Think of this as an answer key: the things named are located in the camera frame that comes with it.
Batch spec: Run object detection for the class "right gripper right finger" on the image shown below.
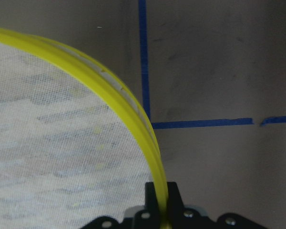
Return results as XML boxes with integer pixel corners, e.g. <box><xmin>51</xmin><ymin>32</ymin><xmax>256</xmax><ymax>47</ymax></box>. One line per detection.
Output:
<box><xmin>167</xmin><ymin>182</ymin><xmax>265</xmax><ymax>229</ymax></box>

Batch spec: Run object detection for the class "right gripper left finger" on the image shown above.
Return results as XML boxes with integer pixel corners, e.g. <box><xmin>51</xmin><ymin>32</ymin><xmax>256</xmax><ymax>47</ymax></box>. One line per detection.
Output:
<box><xmin>83</xmin><ymin>182</ymin><xmax>161</xmax><ymax>229</ymax></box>

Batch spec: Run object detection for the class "yellow steamer layer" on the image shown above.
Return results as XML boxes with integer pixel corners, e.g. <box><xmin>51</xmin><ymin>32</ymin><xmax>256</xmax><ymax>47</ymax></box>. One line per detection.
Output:
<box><xmin>0</xmin><ymin>28</ymin><xmax>168</xmax><ymax>229</ymax></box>

